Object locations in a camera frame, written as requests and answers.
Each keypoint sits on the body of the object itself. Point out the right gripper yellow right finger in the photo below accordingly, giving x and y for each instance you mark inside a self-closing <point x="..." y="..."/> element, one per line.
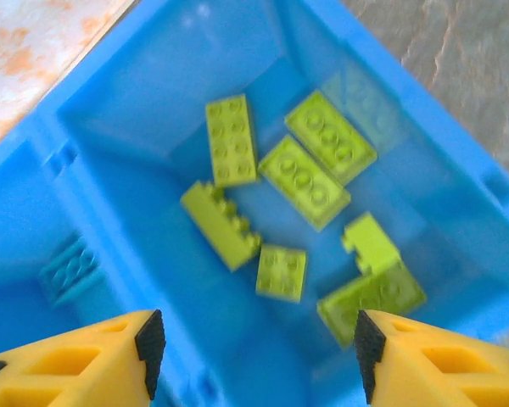
<point x="441" y="369"/>

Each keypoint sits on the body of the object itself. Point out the lime green long lego brick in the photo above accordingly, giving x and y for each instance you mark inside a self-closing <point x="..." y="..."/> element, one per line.
<point x="220" y="224"/>

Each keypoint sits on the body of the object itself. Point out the blue lego brick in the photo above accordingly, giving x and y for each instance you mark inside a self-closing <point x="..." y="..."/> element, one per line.
<point x="70" y="271"/>

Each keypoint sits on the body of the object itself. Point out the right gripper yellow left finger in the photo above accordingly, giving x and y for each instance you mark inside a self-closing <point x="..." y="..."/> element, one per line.
<point x="68" y="369"/>

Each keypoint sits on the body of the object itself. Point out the lime green square lego brick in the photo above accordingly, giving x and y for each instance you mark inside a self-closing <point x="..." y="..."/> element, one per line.
<point x="369" y="243"/>
<point x="281" y="273"/>

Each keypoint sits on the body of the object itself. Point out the blue plastic bin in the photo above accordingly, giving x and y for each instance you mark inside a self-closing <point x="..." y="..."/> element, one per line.
<point x="8" y="254"/>
<point x="152" y="148"/>

